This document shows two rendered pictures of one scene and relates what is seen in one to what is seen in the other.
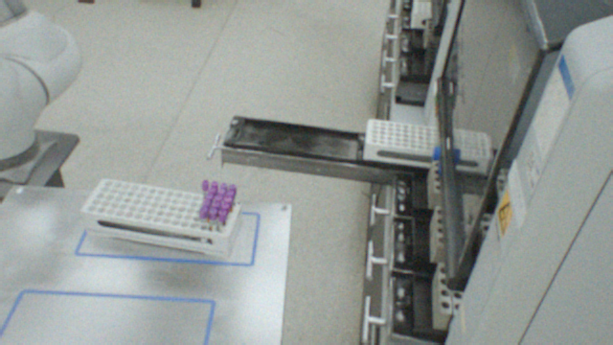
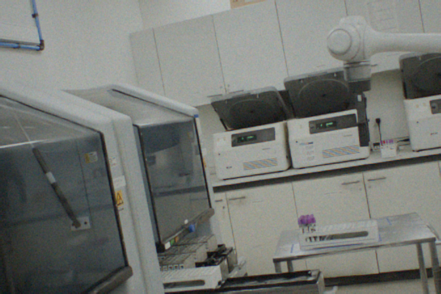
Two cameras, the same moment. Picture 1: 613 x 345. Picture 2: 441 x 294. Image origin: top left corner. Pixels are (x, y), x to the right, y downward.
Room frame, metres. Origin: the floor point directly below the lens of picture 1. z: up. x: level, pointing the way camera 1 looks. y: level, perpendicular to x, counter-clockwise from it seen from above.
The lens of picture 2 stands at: (3.05, 0.31, 1.38)
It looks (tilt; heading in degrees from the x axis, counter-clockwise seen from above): 3 degrees down; 191
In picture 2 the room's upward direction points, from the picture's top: 10 degrees counter-clockwise
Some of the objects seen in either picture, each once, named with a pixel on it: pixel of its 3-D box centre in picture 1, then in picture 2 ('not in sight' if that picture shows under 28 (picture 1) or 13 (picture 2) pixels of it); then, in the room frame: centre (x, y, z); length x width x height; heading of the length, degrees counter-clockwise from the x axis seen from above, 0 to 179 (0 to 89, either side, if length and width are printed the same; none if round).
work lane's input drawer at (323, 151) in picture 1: (350, 155); (228, 293); (1.15, -0.13, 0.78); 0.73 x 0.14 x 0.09; 85
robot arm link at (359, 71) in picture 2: not in sight; (357, 71); (1.09, 0.42, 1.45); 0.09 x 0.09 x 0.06
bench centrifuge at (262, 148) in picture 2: not in sight; (254, 131); (-1.48, -0.30, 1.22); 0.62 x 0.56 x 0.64; 173
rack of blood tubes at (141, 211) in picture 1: (165, 217); (338, 235); (0.82, 0.26, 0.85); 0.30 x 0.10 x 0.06; 83
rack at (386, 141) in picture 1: (425, 149); (178, 282); (1.13, -0.31, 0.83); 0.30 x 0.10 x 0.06; 85
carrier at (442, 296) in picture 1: (441, 297); (210, 244); (0.68, -0.28, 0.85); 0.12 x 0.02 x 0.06; 174
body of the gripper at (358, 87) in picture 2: not in sight; (359, 94); (1.09, 0.42, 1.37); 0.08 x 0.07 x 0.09; 174
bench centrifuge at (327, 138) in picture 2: not in sight; (326, 115); (-1.43, 0.28, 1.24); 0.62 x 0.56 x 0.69; 175
